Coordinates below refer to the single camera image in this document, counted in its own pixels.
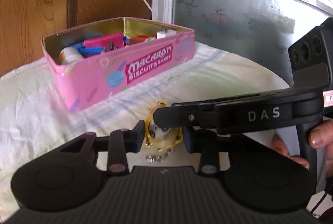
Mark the white charger plug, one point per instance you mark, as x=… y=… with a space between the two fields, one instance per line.
x=165 y=32

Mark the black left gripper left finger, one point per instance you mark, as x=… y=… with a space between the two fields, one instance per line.
x=117 y=145

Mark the white orange tube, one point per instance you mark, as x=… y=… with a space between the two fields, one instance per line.
x=69 y=55

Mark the blue polka dot bow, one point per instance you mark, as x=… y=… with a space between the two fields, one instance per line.
x=88 y=51

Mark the magenta leather wallet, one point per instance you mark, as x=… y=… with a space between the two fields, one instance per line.
x=109 y=42

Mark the gold doll keychain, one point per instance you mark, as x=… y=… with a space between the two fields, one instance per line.
x=164 y=140

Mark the white patterned tablecloth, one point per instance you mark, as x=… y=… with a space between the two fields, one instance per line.
x=34 y=119

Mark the pink macaron biscuit tin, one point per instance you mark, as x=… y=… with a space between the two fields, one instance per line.
x=98 y=77

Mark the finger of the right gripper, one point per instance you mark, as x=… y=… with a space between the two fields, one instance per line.
x=195 y=114
x=221 y=99

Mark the person's right hand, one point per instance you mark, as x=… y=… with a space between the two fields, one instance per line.
x=320 y=137

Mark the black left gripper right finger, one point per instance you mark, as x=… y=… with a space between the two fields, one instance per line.
x=205 y=142

